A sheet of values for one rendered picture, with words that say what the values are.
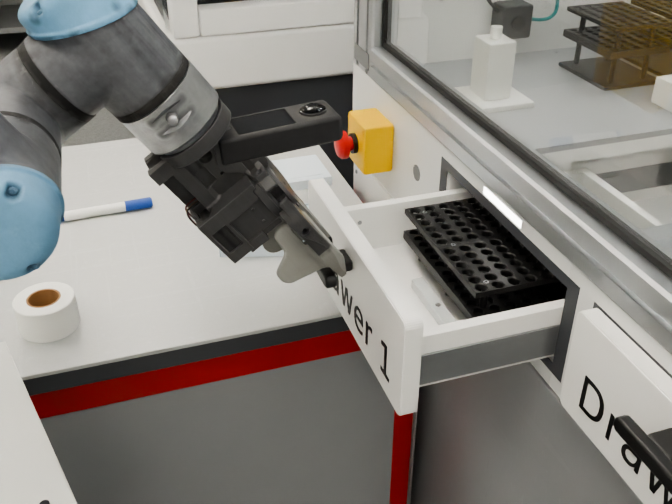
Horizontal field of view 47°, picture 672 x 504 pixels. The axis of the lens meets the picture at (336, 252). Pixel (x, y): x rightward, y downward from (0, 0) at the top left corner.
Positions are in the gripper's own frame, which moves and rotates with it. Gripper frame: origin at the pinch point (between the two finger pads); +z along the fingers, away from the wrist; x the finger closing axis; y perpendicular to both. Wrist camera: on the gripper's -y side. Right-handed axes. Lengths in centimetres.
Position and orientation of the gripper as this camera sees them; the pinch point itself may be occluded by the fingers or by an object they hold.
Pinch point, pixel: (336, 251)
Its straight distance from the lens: 77.0
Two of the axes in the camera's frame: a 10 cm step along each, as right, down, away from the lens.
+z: 5.4, 6.0, 5.9
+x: 3.2, 5.1, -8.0
